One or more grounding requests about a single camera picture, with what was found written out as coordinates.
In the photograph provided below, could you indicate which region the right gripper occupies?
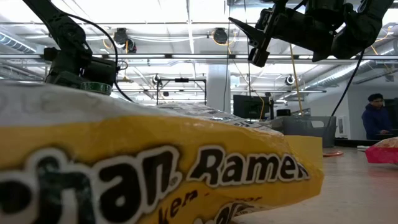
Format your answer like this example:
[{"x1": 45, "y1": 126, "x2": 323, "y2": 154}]
[{"x1": 228, "y1": 0, "x2": 315, "y2": 68}]

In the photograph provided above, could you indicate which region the green-lidded spice jar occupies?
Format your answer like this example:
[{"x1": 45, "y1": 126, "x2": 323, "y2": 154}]
[{"x1": 80, "y1": 81, "x2": 113, "y2": 96}]

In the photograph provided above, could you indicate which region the yellow ramen packet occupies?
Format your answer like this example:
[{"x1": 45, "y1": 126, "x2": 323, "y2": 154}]
[{"x1": 0, "y1": 79, "x2": 325, "y2": 224}]

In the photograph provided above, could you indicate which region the black computer monitor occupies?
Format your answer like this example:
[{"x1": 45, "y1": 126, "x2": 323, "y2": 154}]
[{"x1": 233, "y1": 95, "x2": 271, "y2": 119}]

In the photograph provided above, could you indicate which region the translucent grey bin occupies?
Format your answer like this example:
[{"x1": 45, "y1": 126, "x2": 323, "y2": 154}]
[{"x1": 270, "y1": 116, "x2": 337, "y2": 148}]

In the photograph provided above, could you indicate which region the person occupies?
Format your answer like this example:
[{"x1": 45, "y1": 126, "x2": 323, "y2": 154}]
[{"x1": 361, "y1": 93, "x2": 394, "y2": 141}]

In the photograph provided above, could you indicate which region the red ramen packet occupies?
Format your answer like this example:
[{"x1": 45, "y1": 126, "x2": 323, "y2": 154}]
[{"x1": 364, "y1": 136, "x2": 398, "y2": 165}]

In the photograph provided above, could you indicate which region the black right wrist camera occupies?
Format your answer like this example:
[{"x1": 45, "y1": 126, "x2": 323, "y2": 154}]
[{"x1": 254, "y1": 6, "x2": 277, "y2": 31}]

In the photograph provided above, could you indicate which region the yellow cable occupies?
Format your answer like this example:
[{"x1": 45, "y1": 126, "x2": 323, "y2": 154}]
[{"x1": 287, "y1": 43, "x2": 305, "y2": 118}]

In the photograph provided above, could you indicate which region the black camera stand frame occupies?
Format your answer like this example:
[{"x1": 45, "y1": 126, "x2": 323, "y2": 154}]
[{"x1": 155, "y1": 77, "x2": 208, "y2": 106}]

